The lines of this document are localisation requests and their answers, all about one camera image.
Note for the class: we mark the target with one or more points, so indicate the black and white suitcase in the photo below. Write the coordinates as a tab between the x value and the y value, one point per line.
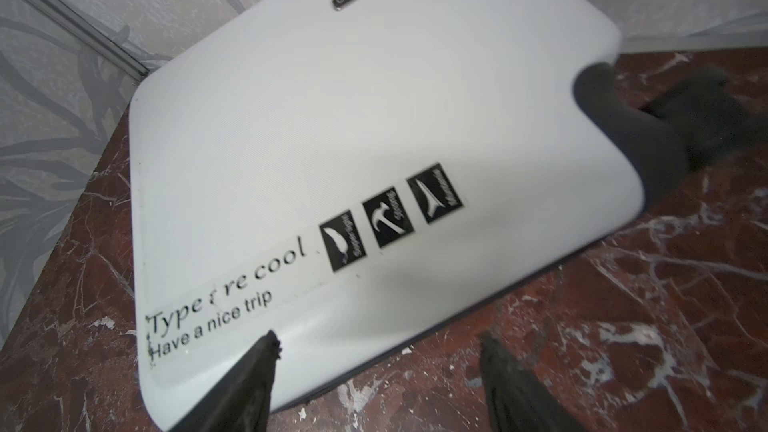
351	174

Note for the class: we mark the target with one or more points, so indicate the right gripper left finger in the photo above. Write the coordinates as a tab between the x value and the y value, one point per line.
240	400

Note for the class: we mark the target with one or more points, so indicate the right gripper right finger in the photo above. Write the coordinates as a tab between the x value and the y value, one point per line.
515	398

